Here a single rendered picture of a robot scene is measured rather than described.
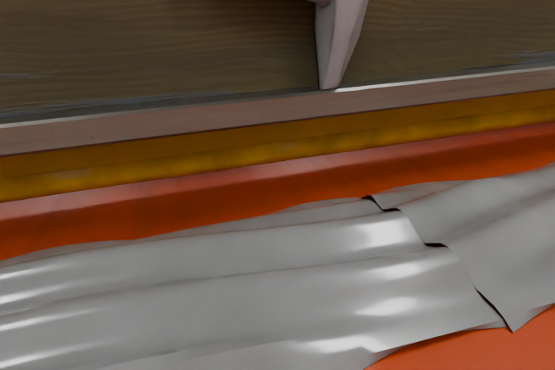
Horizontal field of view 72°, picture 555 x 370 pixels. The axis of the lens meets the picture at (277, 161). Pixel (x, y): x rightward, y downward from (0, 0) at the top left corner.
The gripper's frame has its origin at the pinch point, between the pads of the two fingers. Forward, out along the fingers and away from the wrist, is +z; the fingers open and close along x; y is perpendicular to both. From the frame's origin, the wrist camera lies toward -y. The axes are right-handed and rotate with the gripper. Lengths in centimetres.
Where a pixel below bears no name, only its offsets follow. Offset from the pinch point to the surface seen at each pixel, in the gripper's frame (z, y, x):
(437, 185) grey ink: 5.2, -3.1, 4.2
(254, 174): 5.3, 3.3, 0.0
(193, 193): 5.3, 6.1, 1.0
